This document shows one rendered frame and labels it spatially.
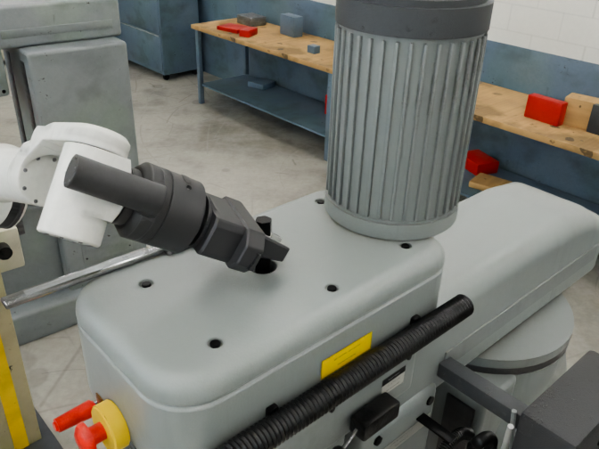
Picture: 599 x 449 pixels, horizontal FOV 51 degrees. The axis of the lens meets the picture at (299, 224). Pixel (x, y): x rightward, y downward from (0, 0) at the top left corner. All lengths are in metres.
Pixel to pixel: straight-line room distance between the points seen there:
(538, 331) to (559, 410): 0.43
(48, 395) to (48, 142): 2.83
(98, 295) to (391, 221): 0.39
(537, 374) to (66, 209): 0.94
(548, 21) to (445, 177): 4.42
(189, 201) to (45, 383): 2.93
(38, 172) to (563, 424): 0.72
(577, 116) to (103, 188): 4.22
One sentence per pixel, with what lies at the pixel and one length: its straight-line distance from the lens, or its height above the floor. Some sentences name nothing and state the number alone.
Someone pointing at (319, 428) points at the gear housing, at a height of 1.69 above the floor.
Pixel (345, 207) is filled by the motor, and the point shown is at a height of 1.93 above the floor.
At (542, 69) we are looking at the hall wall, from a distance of 5.29.
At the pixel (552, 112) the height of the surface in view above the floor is 0.97.
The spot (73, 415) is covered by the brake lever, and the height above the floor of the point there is 1.71.
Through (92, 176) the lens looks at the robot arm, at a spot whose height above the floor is 2.08.
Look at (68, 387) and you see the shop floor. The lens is 3.51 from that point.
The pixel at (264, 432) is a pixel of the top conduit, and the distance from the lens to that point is 0.71.
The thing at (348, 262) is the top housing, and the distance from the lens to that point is 0.82.
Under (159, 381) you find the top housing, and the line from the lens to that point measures 0.66.
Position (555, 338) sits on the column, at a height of 1.56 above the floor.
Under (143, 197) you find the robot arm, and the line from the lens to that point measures 0.64.
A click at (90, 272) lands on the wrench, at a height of 1.90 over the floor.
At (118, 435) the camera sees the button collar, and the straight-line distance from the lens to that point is 0.77.
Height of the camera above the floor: 2.33
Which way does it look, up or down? 29 degrees down
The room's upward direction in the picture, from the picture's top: 2 degrees clockwise
